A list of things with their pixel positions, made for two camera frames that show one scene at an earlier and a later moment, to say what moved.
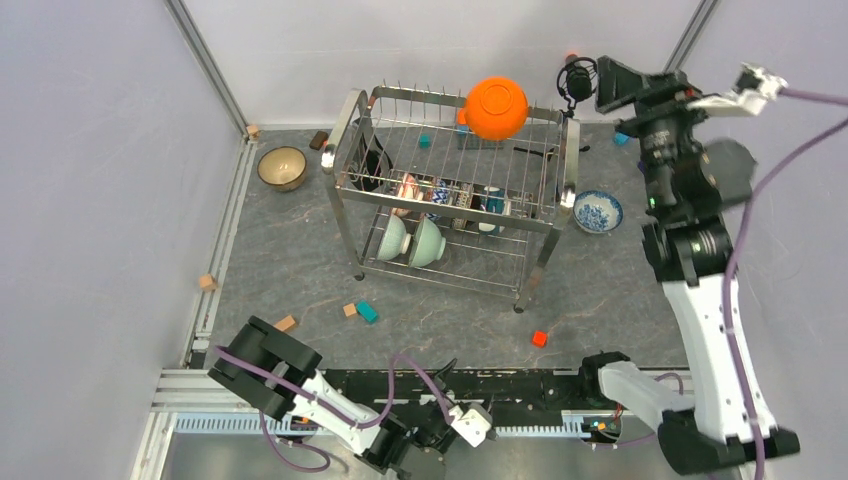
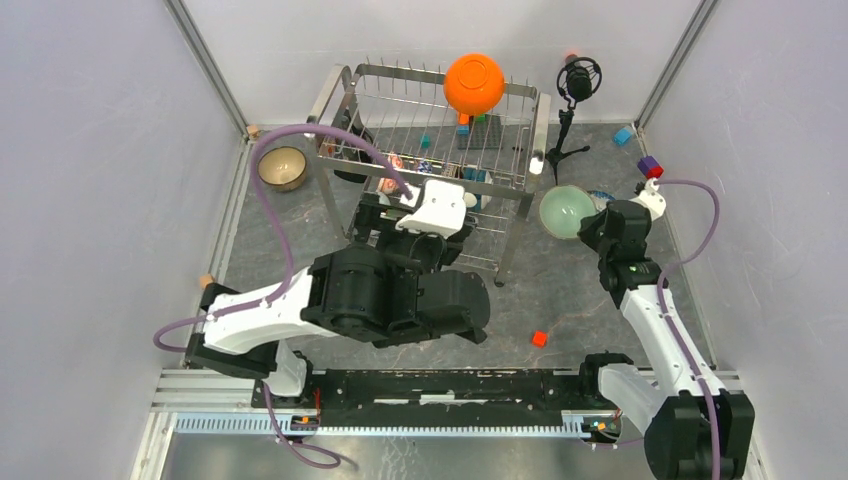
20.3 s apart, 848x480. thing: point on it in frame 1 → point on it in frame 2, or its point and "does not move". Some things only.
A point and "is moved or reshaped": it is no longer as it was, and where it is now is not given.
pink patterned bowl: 408,189 → 389,185
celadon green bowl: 427,244 is moved or reshaped
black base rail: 511,390 does not move
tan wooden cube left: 208,282 does not move
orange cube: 540,339 does not move
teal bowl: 493,199 → 481,176
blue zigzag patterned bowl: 440,194 → 425,166
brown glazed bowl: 282,168 does not move
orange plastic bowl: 495,109 → 474,83
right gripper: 658,96 → 587,230
